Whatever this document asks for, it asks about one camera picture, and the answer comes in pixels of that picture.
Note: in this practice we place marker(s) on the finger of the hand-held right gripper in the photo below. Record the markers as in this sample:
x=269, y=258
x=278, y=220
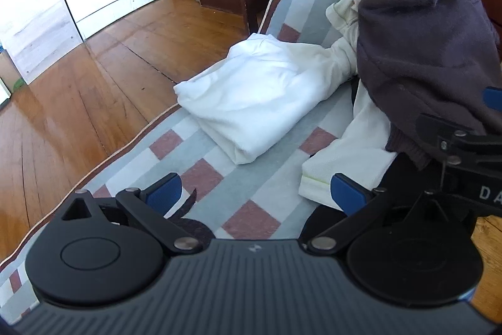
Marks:
x=431, y=131
x=493, y=99

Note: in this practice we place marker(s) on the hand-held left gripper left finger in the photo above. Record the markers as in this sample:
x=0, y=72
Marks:
x=166, y=191

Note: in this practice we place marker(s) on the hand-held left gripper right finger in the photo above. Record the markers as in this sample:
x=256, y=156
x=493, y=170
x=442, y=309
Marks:
x=347, y=193

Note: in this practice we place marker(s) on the dark purple knit sweater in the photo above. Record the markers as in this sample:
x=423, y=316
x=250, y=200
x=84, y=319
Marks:
x=419, y=36

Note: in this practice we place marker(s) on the cream garment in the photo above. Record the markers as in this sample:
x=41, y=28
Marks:
x=353, y=146

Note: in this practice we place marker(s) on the checked rug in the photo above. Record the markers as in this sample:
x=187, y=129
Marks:
x=255, y=182

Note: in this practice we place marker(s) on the white folded garment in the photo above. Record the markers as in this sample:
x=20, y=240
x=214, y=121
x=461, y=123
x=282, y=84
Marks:
x=259, y=91

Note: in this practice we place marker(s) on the cardboard box with green label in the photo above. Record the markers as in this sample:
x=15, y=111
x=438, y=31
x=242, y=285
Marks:
x=10, y=72

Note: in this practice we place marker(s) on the white wardrobe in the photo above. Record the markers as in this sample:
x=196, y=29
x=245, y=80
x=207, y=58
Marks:
x=39, y=25

